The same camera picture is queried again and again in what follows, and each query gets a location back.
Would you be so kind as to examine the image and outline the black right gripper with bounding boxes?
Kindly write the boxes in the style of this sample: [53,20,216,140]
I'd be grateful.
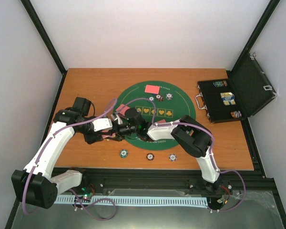
[102,122,138,142]

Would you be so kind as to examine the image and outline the red backed card deck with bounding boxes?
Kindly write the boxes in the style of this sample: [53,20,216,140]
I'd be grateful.
[102,130,116,139]

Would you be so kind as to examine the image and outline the green blue 50 chip stack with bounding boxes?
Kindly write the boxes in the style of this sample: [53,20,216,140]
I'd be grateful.
[120,149,128,158]

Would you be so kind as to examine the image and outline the brown 100 chip stack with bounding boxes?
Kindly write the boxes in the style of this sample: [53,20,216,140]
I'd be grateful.
[146,153,154,161]

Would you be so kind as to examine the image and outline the brown 100 chip top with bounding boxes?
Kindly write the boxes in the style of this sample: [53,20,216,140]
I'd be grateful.
[155,94,163,102]

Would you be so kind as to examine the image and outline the red card top seat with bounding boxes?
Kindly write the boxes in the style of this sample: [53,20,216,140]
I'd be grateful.
[144,84,160,94]

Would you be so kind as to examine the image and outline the blue white chip stack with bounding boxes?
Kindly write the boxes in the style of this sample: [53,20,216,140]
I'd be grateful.
[169,154,177,161]

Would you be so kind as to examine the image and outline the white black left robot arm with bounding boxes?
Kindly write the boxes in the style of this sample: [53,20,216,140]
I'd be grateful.
[11,97,111,214]

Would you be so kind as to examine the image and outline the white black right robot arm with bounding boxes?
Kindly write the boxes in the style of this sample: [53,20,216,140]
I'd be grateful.
[112,108,221,194]

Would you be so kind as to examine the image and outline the round green poker mat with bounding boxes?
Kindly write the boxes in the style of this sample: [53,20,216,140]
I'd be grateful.
[113,81,196,151]

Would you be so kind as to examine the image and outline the chips row in case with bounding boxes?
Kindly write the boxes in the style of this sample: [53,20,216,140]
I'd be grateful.
[213,80,227,87]

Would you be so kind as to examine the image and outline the blue gold card deck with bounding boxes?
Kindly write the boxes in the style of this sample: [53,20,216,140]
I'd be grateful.
[220,92,235,105]

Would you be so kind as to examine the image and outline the red white chips in case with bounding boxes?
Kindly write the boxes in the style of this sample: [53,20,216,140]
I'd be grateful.
[231,111,242,118]

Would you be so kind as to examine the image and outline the black poker case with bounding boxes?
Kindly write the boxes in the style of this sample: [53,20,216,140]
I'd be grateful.
[197,52,277,124]

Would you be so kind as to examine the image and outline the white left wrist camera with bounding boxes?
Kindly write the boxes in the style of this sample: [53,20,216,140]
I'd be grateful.
[92,118,113,132]

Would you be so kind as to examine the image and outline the light blue cable duct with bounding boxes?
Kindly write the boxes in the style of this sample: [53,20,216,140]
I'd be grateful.
[54,195,208,207]

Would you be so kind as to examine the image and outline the black aluminium frame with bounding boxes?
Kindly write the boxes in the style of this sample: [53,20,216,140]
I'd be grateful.
[4,0,286,229]

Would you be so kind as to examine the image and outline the silver case handle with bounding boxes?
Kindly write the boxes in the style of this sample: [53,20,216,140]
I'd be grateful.
[195,93,207,110]

